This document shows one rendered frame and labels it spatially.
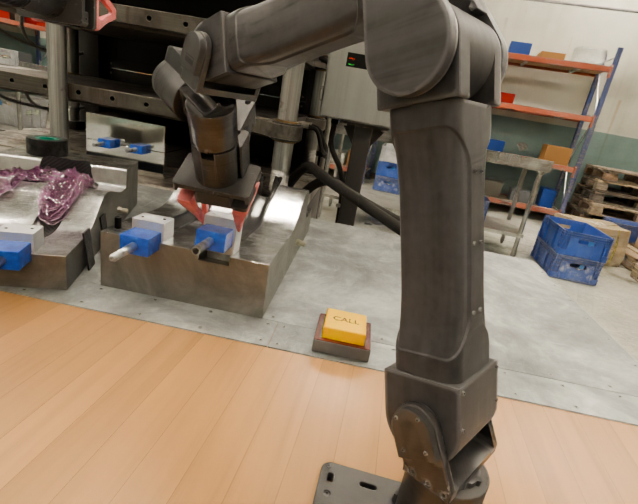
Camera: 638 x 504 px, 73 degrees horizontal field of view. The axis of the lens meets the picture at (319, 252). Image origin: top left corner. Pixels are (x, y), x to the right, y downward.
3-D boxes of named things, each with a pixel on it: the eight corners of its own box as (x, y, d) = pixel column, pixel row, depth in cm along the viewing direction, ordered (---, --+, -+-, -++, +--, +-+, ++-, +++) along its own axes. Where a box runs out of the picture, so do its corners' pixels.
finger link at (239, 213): (215, 207, 67) (209, 158, 60) (260, 216, 67) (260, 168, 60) (199, 239, 63) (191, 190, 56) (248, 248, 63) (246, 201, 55)
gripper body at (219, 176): (191, 162, 61) (184, 116, 55) (261, 176, 61) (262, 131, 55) (172, 193, 57) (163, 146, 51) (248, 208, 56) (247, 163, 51)
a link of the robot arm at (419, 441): (395, 398, 32) (466, 446, 28) (452, 360, 38) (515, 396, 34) (377, 464, 34) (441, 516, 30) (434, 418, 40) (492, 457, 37)
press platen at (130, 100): (302, 185, 132) (311, 125, 126) (-92, 111, 140) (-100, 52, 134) (329, 156, 210) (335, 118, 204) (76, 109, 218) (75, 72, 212)
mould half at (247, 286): (261, 319, 66) (273, 235, 62) (100, 285, 68) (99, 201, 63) (308, 230, 113) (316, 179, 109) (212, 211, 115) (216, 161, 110)
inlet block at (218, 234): (212, 275, 55) (217, 234, 54) (174, 266, 55) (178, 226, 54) (239, 250, 68) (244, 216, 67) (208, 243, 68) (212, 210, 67)
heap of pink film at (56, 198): (68, 226, 73) (67, 180, 70) (-55, 215, 69) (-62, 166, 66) (109, 191, 96) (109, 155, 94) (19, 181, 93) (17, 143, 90)
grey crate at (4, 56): (-9, 63, 479) (-10, 46, 474) (-30, 59, 495) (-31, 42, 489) (20, 67, 505) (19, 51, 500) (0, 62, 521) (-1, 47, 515)
